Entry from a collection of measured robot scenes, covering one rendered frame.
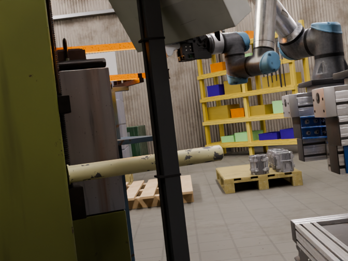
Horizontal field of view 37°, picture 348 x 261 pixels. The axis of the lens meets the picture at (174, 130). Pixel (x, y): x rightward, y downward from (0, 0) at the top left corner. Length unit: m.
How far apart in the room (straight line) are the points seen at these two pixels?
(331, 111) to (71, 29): 8.57
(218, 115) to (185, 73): 1.24
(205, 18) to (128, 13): 0.24
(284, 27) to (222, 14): 1.02
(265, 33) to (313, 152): 0.53
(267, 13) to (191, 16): 0.69
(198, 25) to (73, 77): 0.52
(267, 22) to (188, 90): 7.77
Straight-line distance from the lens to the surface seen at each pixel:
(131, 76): 2.21
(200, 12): 1.21
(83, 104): 1.60
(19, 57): 1.31
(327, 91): 1.60
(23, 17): 1.33
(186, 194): 4.47
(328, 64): 2.13
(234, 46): 1.92
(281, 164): 4.81
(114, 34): 9.79
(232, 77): 1.91
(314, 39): 2.17
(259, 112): 8.24
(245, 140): 8.45
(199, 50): 1.89
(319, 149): 2.11
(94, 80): 1.61
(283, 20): 2.16
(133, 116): 9.63
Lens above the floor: 0.73
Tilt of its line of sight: 1 degrees down
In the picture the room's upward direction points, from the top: 7 degrees counter-clockwise
